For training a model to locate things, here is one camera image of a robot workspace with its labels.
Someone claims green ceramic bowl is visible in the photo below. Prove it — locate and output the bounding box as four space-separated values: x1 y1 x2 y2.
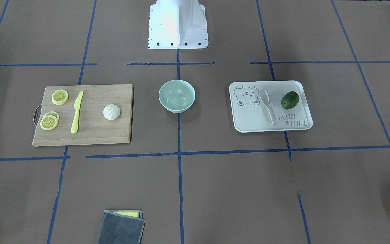
158 79 196 113

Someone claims lemon slice lower bottom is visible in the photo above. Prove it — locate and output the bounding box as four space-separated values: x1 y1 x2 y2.
43 111 60 120

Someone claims yellow plastic knife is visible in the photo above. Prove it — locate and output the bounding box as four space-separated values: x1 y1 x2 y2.
71 91 84 134

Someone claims lemon slice upper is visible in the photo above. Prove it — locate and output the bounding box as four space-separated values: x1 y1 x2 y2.
51 89 69 105

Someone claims grey folded cloth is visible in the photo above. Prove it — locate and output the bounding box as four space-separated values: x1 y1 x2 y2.
98 210 145 244

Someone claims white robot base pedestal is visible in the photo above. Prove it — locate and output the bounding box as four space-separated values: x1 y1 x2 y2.
148 0 209 49

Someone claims white plastic spoon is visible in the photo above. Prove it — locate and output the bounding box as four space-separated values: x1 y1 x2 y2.
260 89 277 125

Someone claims yellow sponge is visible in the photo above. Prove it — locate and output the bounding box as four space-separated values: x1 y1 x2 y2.
109 210 143 219

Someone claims bamboo cutting board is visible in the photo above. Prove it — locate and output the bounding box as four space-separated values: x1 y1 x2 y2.
32 84 134 147

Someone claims white bear tray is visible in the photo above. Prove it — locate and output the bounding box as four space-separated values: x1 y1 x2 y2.
229 80 313 133

